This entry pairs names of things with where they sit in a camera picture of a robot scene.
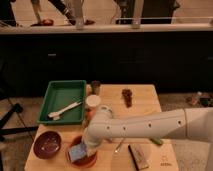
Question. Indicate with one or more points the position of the red bowl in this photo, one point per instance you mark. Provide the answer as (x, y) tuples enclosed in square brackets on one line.
[(86, 161)]

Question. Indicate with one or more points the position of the black tripod stand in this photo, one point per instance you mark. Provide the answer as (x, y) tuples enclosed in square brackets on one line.
[(8, 125)]

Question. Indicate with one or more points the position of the brown rectangular block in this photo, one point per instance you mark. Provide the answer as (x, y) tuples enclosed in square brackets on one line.
[(138, 157)]

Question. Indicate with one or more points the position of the bunch of dark grapes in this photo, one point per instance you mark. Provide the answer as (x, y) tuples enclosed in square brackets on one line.
[(127, 96)]

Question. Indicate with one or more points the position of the blue sponge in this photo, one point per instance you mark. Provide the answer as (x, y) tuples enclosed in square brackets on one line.
[(77, 152)]

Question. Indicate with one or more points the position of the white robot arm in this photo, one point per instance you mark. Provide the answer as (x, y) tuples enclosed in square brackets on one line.
[(191, 123)]

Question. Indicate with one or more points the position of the purple bowl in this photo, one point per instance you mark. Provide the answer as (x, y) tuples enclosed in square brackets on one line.
[(47, 145)]

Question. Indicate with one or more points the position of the green plastic tray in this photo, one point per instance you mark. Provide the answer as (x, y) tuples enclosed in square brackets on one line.
[(60, 94)]

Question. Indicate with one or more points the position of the white round container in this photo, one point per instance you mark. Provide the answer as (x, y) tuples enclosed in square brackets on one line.
[(92, 101)]

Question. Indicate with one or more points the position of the orange tomato toy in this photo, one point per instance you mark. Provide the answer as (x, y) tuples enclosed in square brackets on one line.
[(90, 114)]

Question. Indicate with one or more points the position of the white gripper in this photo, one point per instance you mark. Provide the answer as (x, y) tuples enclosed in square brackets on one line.
[(92, 144)]

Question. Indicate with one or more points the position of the silver fork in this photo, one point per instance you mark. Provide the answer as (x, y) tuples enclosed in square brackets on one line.
[(119, 146)]

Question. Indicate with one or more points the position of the white plastic spoon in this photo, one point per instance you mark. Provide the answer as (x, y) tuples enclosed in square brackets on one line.
[(56, 115)]

